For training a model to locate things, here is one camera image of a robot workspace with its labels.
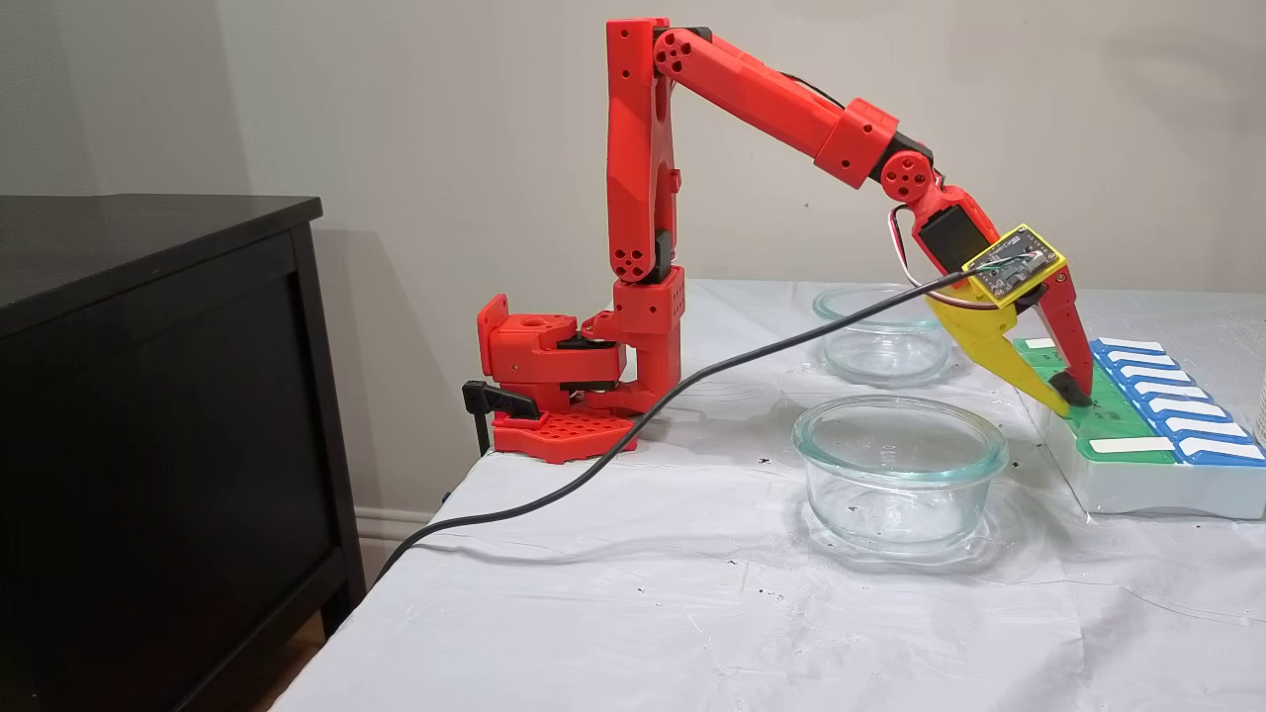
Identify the weekly pill organizer box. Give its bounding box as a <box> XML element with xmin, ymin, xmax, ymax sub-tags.
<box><xmin>1011</xmin><ymin>336</ymin><xmax>1266</xmax><ymax>520</ymax></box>

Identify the glass bowl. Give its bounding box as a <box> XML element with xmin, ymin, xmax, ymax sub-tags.
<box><xmin>813</xmin><ymin>284</ymin><xmax>958</xmax><ymax>387</ymax></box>
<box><xmin>791</xmin><ymin>396</ymin><xmax>1012</xmax><ymax>555</ymax></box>

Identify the white table cloth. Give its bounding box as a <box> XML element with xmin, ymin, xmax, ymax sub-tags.
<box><xmin>269</xmin><ymin>279</ymin><xmax>1266</xmax><ymax>712</ymax></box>

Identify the black table clamp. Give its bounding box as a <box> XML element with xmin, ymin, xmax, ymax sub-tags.
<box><xmin>462</xmin><ymin>380</ymin><xmax>542</xmax><ymax>458</ymax></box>

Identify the white baseboard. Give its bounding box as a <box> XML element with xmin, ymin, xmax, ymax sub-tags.
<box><xmin>354</xmin><ymin>506</ymin><xmax>428</xmax><ymax>573</ymax></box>

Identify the black cabinet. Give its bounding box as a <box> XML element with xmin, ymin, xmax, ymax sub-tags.
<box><xmin>0</xmin><ymin>194</ymin><xmax>367</xmax><ymax>712</ymax></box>

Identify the camera board on yellow mount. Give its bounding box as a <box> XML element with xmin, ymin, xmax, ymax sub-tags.
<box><xmin>961</xmin><ymin>223</ymin><xmax>1070</xmax><ymax>310</ymax></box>

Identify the black camera cable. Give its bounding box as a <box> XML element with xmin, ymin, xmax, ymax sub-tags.
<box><xmin>371</xmin><ymin>252</ymin><xmax>1044</xmax><ymax>589</ymax></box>

